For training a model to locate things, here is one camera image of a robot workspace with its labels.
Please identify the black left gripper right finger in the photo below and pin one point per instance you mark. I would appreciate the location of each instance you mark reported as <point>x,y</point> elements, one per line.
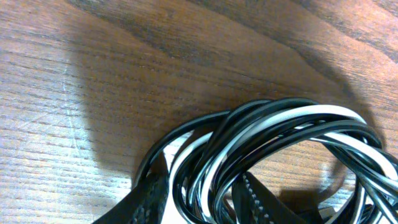
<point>254,203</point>

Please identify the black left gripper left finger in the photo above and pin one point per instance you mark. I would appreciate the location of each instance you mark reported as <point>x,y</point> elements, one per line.
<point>144,204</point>

